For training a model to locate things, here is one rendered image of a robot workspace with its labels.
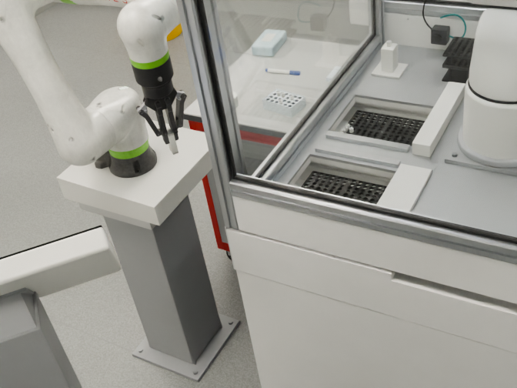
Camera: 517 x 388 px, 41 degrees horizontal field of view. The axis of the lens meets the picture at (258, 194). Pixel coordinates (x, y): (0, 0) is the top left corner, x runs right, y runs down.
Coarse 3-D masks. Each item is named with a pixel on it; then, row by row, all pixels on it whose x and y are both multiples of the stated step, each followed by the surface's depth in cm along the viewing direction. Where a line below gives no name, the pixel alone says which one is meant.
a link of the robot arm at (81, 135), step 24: (0, 0) 168; (24, 0) 172; (0, 24) 171; (24, 24) 173; (24, 48) 174; (48, 48) 180; (24, 72) 178; (48, 72) 179; (48, 96) 181; (72, 96) 185; (48, 120) 184; (72, 120) 184; (96, 120) 190; (72, 144) 186; (96, 144) 189
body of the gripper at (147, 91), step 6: (168, 84) 166; (144, 90) 166; (150, 90) 165; (156, 90) 164; (162, 90) 165; (168, 90) 166; (174, 90) 170; (144, 96) 168; (150, 96) 166; (156, 96) 166; (162, 96) 166; (168, 96) 170; (174, 96) 171; (150, 102) 169; (162, 102) 171; (150, 108) 170; (162, 108) 172
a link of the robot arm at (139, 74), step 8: (168, 64) 162; (136, 72) 161; (144, 72) 160; (152, 72) 160; (160, 72) 161; (168, 72) 163; (136, 80) 164; (144, 80) 162; (152, 80) 161; (160, 80) 161; (168, 80) 164
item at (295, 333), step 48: (240, 288) 181; (288, 288) 171; (288, 336) 184; (336, 336) 174; (384, 336) 164; (432, 336) 156; (288, 384) 199; (336, 384) 187; (384, 384) 176; (432, 384) 167; (480, 384) 158
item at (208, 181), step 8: (192, 104) 252; (184, 112) 248; (192, 112) 247; (192, 120) 248; (200, 120) 246; (192, 128) 252; (200, 128) 250; (208, 176) 265; (208, 184) 267; (208, 192) 270; (216, 192) 268; (208, 200) 273; (216, 200) 271; (208, 208) 276; (216, 208) 274; (216, 216) 278; (216, 224) 280; (224, 224) 278; (216, 232) 284; (224, 232) 282; (216, 240) 287; (224, 240) 285; (224, 248) 288
